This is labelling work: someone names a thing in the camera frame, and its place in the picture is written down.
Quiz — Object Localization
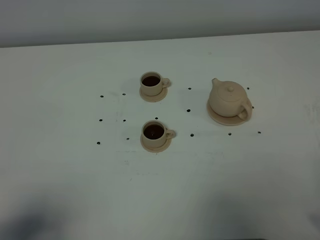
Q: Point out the beige ceramic teapot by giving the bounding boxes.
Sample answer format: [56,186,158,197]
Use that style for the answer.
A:
[208,78,253,122]

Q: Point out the beige teapot saucer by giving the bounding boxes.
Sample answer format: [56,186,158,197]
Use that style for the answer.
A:
[206,101,248,126]

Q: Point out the near beige teacup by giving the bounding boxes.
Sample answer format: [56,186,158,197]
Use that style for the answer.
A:
[141,120,176,149]

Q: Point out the beige teacup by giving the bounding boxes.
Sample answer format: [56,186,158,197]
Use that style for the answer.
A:
[140,71,171,97]
[141,120,176,149]

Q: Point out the far beige cup saucer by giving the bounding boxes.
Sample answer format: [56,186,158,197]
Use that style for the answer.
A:
[139,88,168,103]

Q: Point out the beige cup saucer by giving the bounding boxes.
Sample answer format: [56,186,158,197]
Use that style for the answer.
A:
[140,136,172,153]
[139,88,168,103]

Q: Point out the near beige cup saucer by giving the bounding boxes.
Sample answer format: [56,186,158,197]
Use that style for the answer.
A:
[140,136,172,153]

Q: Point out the far beige teacup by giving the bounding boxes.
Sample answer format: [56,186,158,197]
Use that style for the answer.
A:
[140,71,171,97]

